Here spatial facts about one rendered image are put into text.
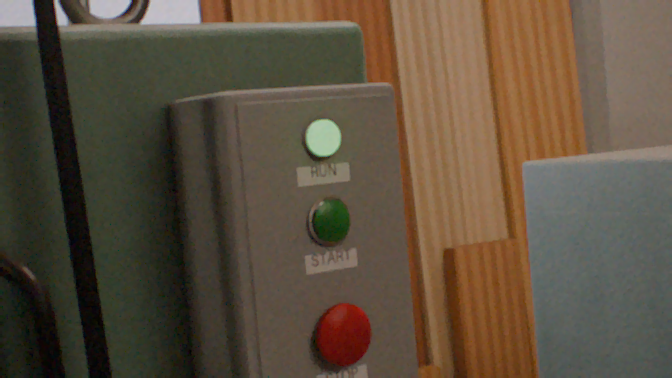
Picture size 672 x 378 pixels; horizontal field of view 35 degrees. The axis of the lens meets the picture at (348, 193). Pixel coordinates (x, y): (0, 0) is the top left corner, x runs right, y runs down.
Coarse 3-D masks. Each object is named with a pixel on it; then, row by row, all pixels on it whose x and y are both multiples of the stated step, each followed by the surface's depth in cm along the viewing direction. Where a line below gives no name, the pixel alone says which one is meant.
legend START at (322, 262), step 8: (352, 248) 53; (312, 256) 51; (320, 256) 52; (328, 256) 52; (336, 256) 52; (344, 256) 53; (352, 256) 53; (312, 264) 51; (320, 264) 52; (328, 264) 52; (336, 264) 52; (344, 264) 53; (352, 264) 53; (312, 272) 51; (320, 272) 52
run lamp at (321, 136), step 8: (312, 120) 51; (320, 120) 51; (328, 120) 52; (304, 128) 51; (312, 128) 51; (320, 128) 51; (328, 128) 51; (336, 128) 52; (304, 136) 51; (312, 136) 51; (320, 136) 51; (328, 136) 51; (336, 136) 52; (304, 144) 51; (312, 144) 51; (320, 144) 51; (328, 144) 51; (336, 144) 52; (312, 152) 51; (320, 152) 51; (328, 152) 51
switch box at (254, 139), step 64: (192, 128) 52; (256, 128) 50; (384, 128) 54; (192, 192) 52; (256, 192) 50; (320, 192) 52; (384, 192) 54; (192, 256) 53; (256, 256) 50; (384, 256) 54; (192, 320) 54; (256, 320) 50; (384, 320) 54
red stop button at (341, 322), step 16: (352, 304) 52; (320, 320) 51; (336, 320) 51; (352, 320) 52; (368, 320) 52; (320, 336) 51; (336, 336) 51; (352, 336) 51; (368, 336) 52; (320, 352) 51; (336, 352) 51; (352, 352) 52
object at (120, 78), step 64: (0, 64) 49; (64, 64) 51; (128, 64) 53; (192, 64) 55; (256, 64) 57; (320, 64) 59; (0, 128) 49; (128, 128) 53; (0, 192) 49; (128, 192) 53; (64, 256) 51; (128, 256) 53; (0, 320) 50; (64, 320) 51; (128, 320) 53
